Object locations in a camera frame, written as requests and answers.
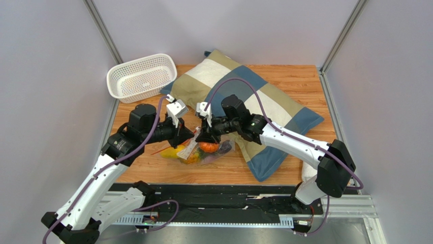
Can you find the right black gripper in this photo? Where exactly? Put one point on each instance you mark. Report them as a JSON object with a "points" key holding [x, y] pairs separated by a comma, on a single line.
{"points": [[209, 128]]}

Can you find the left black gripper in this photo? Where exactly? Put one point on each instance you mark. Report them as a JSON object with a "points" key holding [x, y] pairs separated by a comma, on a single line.
{"points": [[180, 134]]}

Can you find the orange fake pumpkin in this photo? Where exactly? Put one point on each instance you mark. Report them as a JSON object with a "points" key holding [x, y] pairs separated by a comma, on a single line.
{"points": [[209, 147]]}

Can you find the clear orange zip bag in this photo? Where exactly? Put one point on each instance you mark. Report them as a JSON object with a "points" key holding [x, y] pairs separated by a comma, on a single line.
{"points": [[227, 145]]}

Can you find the fake pineapple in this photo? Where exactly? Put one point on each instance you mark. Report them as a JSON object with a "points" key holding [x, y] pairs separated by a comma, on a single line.
{"points": [[195, 157]]}

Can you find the yellow fake corn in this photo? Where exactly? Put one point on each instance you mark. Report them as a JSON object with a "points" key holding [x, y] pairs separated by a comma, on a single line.
{"points": [[171, 153]]}

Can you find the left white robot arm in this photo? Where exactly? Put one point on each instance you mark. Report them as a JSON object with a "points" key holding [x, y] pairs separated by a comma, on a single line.
{"points": [[82, 219]]}

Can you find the blue beige checked pillow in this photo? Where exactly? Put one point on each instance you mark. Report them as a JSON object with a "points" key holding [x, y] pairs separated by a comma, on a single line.
{"points": [[198, 84]]}

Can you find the white plastic basket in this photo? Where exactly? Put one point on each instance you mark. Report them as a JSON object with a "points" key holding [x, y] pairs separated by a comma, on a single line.
{"points": [[141, 78]]}

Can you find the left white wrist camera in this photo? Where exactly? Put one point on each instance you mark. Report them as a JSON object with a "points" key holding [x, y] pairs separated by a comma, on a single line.
{"points": [[176, 109]]}

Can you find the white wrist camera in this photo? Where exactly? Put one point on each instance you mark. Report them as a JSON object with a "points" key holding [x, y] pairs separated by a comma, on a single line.
{"points": [[176, 109], [203, 111]]}

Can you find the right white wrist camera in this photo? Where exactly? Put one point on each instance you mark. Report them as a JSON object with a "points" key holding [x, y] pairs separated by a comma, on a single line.
{"points": [[203, 111]]}

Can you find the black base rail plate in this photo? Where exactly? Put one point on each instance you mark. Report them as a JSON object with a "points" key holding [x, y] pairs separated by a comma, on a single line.
{"points": [[221, 204]]}

